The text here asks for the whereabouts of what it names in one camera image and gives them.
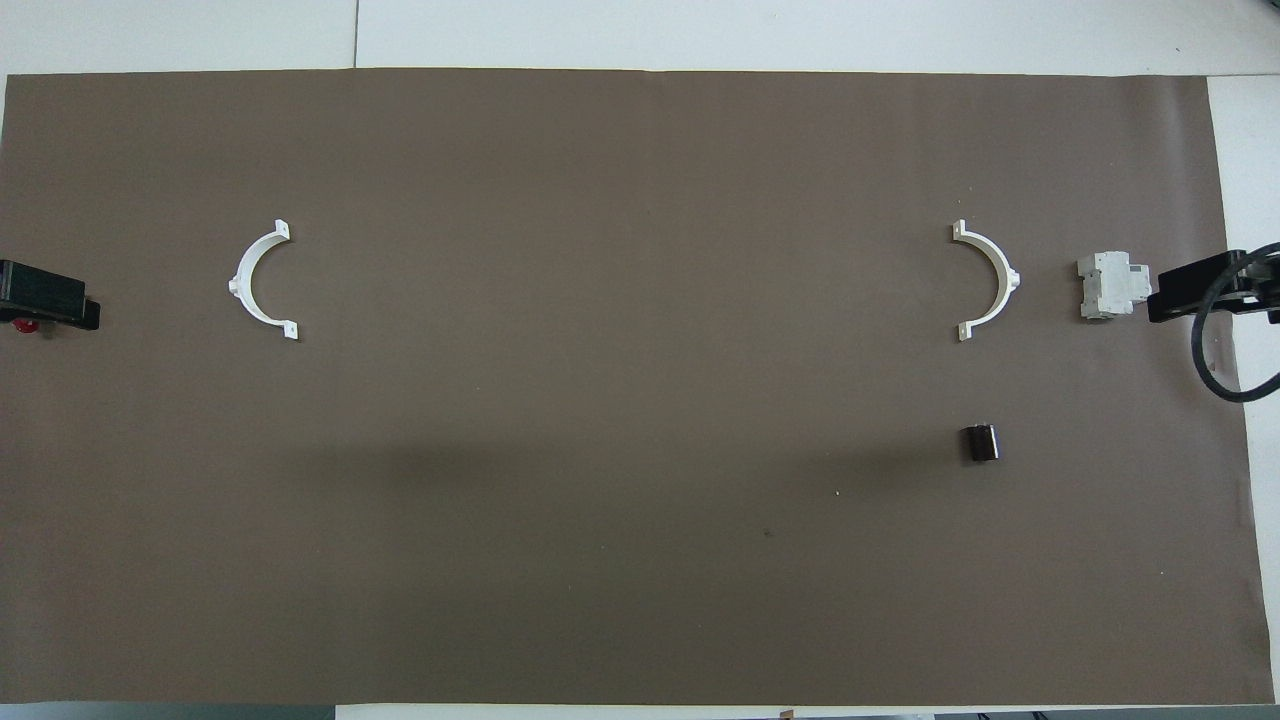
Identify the white half pipe clamp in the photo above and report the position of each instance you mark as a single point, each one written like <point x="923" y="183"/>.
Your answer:
<point x="1003" y="270"/>
<point x="243" y="275"/>

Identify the white circuit breaker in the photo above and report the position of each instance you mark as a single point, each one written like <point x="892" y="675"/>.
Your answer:
<point x="1108" y="285"/>

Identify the small dark brown cylinder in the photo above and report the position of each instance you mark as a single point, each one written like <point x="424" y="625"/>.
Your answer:
<point x="981" y="444"/>

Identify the brown table mat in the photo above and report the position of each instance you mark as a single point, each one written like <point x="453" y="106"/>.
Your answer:
<point x="640" y="560"/>

